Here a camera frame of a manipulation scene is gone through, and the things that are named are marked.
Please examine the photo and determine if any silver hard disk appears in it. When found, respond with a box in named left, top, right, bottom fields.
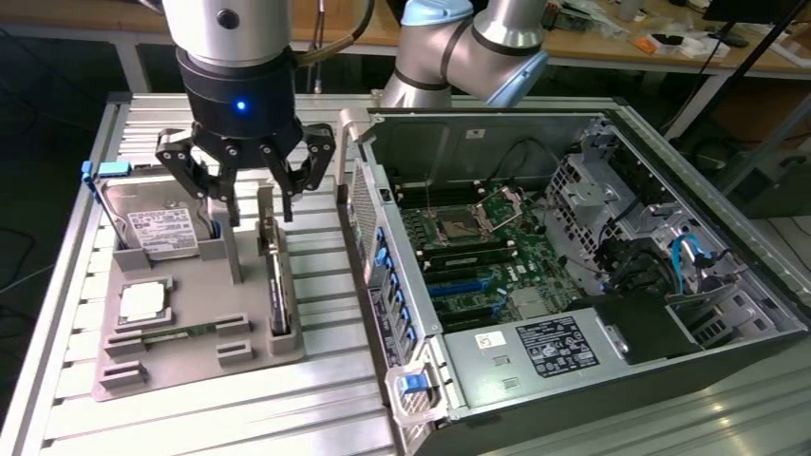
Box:
left=100, top=178, right=214, bottom=260

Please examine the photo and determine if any metal socket cover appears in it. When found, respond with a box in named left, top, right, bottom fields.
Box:
left=477, top=184, right=530, bottom=227

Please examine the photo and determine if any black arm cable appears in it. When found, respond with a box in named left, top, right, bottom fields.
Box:
left=294, top=0, right=376, bottom=67

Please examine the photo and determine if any black slanted pole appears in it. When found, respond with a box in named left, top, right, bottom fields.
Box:
left=661, top=0, right=793, bottom=139

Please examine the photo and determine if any installed RAM stick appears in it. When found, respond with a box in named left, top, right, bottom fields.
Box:
left=420, top=251, right=516, bottom=275

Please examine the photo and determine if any CPU socket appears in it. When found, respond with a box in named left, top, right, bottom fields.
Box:
left=433, top=206, right=493, bottom=241

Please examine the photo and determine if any silver CPU chip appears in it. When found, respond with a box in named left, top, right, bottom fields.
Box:
left=118, top=284, right=170, bottom=324

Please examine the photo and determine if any blue PCIe expansion slot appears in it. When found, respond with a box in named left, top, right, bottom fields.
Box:
left=428, top=278, right=496, bottom=295

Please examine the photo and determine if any grey plastic parts rack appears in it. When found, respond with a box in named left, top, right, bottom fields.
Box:
left=90, top=180, right=306, bottom=403

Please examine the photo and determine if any blue SATA wire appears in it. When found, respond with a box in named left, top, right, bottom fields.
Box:
left=670, top=234, right=705, bottom=291

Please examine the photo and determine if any grey power supply unit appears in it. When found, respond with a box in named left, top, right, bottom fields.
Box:
left=441, top=308, right=634, bottom=420

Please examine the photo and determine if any wooden desk white frame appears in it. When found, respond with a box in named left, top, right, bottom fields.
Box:
left=0, top=0, right=811, bottom=139

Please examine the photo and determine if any green RAM stick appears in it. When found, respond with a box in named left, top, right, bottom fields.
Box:
left=141, top=322, right=220, bottom=341

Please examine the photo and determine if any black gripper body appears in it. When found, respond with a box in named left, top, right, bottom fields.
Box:
left=174, top=47, right=306, bottom=170

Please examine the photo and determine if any black monitor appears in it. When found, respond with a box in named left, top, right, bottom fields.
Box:
left=700, top=0, right=811, bottom=48

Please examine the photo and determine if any metal disk bay cage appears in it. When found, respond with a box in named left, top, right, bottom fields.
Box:
left=544, top=118, right=672, bottom=286

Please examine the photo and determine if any open black PC case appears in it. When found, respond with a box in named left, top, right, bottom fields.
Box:
left=334, top=106, right=811, bottom=456

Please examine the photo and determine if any green motherboard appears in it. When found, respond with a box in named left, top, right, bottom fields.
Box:
left=394, top=182, right=590, bottom=333

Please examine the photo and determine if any blue disk caddy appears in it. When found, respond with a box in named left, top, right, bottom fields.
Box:
left=80, top=159, right=220, bottom=251

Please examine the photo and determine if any black box under desk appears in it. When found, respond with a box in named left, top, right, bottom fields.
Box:
left=726, top=154, right=811, bottom=219

